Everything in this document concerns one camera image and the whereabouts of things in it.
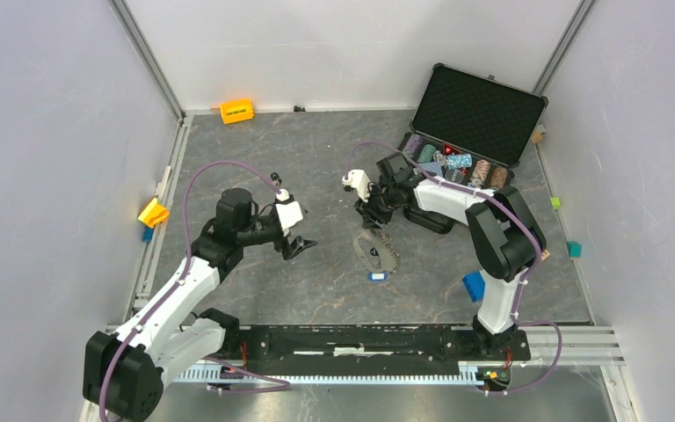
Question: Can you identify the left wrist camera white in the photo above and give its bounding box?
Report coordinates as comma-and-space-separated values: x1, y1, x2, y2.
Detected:
274, 188, 305, 236

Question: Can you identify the small black key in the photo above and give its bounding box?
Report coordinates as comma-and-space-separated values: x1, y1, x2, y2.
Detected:
271, 172, 282, 188

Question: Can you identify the tan cube by case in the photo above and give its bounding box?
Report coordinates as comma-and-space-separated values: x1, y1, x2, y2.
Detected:
530, 124, 548, 144

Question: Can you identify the blue green brick stack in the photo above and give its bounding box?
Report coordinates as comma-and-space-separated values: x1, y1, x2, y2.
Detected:
462, 272, 485, 302

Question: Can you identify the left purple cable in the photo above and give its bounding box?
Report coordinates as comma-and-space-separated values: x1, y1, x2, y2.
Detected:
98, 160, 283, 422

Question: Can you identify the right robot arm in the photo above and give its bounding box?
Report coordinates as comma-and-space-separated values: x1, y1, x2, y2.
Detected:
342, 153, 546, 359

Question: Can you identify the yellow orange block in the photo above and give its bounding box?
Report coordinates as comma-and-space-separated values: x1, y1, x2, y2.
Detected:
137, 197, 170, 229

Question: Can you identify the small blue block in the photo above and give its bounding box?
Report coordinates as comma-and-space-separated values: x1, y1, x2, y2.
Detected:
142, 227, 154, 244

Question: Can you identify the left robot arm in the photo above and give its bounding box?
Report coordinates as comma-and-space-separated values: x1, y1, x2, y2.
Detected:
83, 188, 314, 421

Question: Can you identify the teal cube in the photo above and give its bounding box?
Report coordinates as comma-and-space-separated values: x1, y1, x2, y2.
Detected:
566, 240, 582, 259

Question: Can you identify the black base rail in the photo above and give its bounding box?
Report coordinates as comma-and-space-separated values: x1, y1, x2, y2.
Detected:
213, 324, 532, 376

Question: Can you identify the black poker chip case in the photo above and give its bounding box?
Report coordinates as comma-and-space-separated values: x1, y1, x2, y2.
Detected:
377, 63, 548, 222

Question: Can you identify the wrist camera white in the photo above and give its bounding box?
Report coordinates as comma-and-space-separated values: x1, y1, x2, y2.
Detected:
274, 188, 305, 236
341, 169, 371, 202

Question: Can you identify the orange toy block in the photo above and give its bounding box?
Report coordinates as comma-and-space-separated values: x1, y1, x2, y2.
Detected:
219, 98, 255, 125

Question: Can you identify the blue key tag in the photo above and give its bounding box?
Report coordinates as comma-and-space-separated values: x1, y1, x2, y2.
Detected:
367, 272, 388, 282

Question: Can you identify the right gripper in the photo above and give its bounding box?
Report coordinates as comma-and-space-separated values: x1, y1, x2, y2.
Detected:
354, 183, 400, 230

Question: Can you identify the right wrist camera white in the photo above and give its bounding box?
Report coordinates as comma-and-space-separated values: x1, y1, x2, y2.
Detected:
341, 169, 371, 202

